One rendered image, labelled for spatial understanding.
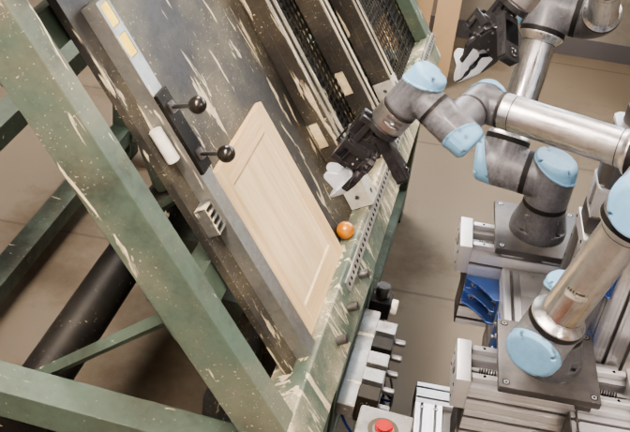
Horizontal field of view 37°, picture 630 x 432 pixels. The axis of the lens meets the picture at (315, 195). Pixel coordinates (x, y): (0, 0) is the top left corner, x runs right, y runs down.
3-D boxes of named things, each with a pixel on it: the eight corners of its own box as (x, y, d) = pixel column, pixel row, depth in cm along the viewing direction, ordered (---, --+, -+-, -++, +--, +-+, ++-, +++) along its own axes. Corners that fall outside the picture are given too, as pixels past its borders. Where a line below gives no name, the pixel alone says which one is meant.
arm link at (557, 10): (520, 194, 240) (587, -13, 237) (464, 176, 243) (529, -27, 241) (522, 196, 251) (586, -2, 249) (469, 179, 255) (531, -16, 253)
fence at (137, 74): (296, 359, 226) (310, 356, 224) (80, 10, 188) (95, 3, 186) (301, 345, 230) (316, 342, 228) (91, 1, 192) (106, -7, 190)
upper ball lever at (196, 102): (166, 119, 199) (201, 117, 188) (157, 104, 197) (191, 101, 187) (179, 109, 201) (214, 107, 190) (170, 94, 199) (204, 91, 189)
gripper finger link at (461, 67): (448, 69, 214) (473, 37, 210) (457, 84, 210) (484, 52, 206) (438, 65, 213) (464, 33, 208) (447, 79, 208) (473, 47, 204)
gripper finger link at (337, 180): (313, 183, 201) (337, 155, 196) (336, 199, 202) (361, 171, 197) (310, 191, 198) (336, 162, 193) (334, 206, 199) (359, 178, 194)
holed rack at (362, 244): (349, 291, 250) (351, 290, 250) (344, 282, 249) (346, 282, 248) (434, 38, 383) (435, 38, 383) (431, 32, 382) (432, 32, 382)
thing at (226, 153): (194, 165, 204) (229, 166, 193) (186, 151, 202) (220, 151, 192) (206, 156, 205) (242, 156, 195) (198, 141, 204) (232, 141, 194)
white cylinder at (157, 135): (146, 135, 196) (165, 166, 199) (157, 131, 195) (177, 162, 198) (151, 128, 199) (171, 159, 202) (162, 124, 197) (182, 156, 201)
